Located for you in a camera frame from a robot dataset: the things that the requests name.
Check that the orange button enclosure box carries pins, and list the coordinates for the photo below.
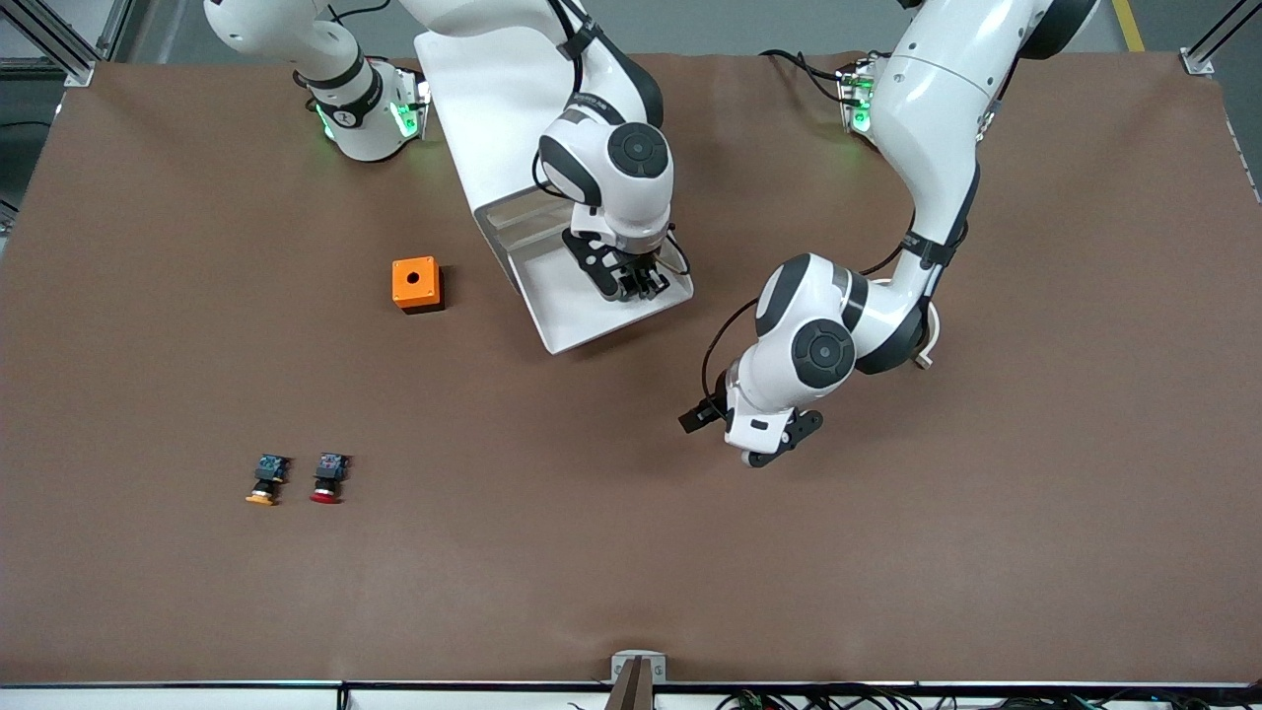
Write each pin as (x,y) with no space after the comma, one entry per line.
(414,284)

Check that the white curved bracket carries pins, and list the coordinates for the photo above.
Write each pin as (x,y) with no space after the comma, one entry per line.
(924,361)

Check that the red push button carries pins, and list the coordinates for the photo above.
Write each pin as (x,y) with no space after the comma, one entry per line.
(328,475)

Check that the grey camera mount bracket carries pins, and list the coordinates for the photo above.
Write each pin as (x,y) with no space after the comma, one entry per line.
(638,671)

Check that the white drawer cabinet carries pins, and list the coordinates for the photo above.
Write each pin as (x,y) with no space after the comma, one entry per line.
(483,118)

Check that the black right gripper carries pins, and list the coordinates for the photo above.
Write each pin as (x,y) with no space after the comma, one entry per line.
(639,275)

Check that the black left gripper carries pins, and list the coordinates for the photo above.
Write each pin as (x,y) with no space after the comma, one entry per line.
(712,408)

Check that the white plastic drawer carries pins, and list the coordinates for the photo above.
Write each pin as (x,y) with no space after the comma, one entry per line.
(572,316)
(523,209)
(532,229)

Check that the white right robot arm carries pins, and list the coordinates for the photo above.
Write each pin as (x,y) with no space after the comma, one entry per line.
(611,168)

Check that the aluminium frame profile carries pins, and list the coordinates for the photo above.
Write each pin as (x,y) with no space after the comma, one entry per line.
(1198,62)
(113,25)
(79,71)

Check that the white table edge rail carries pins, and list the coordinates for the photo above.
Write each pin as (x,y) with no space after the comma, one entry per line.
(197,696)

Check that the yellow push button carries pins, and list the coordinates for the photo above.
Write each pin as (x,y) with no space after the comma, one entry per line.
(266,478)

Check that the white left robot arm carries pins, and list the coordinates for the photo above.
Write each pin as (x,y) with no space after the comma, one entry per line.
(927,128)

